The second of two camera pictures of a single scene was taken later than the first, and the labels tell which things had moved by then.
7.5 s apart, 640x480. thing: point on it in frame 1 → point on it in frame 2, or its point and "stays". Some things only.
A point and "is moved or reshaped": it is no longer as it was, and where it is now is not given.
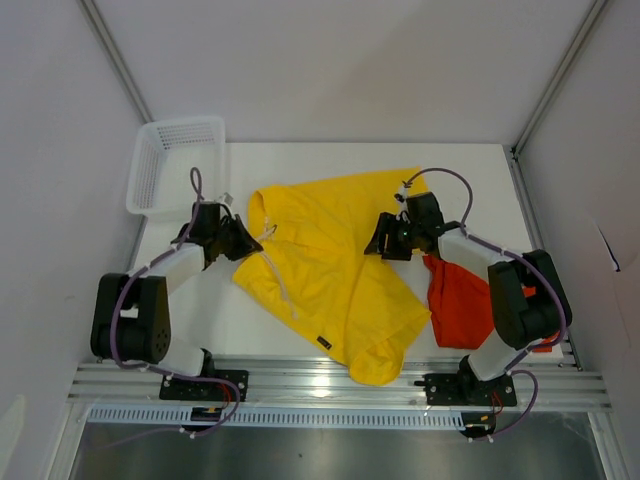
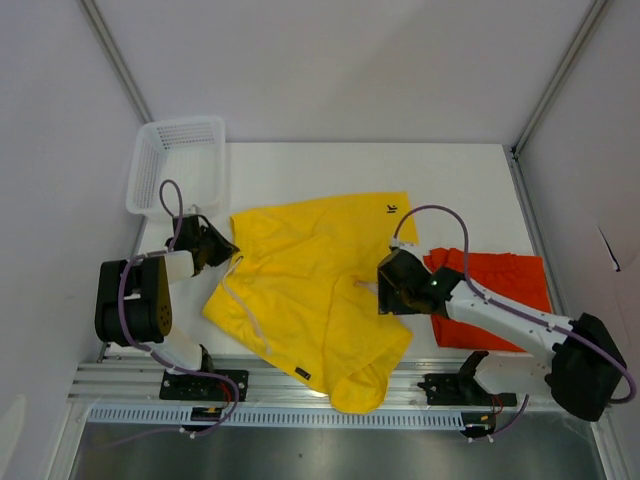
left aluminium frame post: [103, 35] stays
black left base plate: [171, 387] stays
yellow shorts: [313, 267] is moved or reshaped
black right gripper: [386, 224] → [387, 301]
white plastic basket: [164, 155] stays
